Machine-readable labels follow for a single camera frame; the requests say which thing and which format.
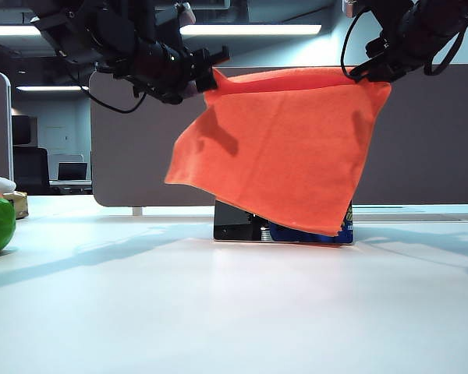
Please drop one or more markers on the short ceiling light strip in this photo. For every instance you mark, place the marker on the short ceiling light strip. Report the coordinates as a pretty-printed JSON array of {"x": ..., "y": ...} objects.
[{"x": 43, "y": 89}]

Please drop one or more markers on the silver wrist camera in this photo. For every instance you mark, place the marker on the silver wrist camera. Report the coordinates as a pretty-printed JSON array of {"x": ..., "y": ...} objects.
[
  {"x": 349, "y": 8},
  {"x": 187, "y": 15}
]

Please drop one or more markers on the wide grey desk divider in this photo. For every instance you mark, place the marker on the wide grey desk divider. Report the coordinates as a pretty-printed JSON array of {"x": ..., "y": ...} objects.
[{"x": 433, "y": 136}]

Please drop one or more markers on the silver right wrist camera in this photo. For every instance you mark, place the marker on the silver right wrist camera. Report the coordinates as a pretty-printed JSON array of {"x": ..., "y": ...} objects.
[{"x": 349, "y": 8}]

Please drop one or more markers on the rectangular frameless standing mirror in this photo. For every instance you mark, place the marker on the rectangular frameless standing mirror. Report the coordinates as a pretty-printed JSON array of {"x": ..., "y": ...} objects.
[{"x": 230, "y": 226}]

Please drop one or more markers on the open laptop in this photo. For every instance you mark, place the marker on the open laptop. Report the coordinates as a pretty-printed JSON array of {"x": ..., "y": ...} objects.
[{"x": 72, "y": 172}]

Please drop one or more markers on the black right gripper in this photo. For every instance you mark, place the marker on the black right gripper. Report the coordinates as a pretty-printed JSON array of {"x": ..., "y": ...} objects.
[{"x": 398, "y": 58}]

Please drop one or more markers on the dark background cabinet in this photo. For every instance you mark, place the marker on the dark background cabinet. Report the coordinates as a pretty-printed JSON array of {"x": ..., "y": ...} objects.
[{"x": 23, "y": 130}]

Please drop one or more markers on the white background desk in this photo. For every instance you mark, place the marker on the white background desk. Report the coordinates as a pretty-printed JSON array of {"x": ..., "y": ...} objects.
[{"x": 72, "y": 187}]

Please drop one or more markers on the white divider mounting foot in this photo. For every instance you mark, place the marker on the white divider mounting foot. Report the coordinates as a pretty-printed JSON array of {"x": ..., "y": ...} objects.
[{"x": 138, "y": 212}]

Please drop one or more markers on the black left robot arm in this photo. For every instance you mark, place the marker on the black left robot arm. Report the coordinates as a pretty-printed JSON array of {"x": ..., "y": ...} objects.
[{"x": 93, "y": 27}]

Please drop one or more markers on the black office chair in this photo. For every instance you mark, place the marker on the black office chair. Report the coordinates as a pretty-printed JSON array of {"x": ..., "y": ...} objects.
[{"x": 31, "y": 171}]

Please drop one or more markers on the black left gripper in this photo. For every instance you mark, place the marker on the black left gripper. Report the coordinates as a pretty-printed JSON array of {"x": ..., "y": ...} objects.
[{"x": 164, "y": 70}]

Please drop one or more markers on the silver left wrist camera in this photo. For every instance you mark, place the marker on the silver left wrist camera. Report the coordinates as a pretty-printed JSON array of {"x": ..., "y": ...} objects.
[{"x": 187, "y": 15}]

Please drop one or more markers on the orange microfiber cloth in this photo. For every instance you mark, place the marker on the orange microfiber cloth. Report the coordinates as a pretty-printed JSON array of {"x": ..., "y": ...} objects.
[{"x": 288, "y": 148}]

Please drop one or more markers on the long ceiling light strip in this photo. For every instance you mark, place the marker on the long ceiling light strip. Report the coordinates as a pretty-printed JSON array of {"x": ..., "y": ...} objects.
[{"x": 257, "y": 30}]

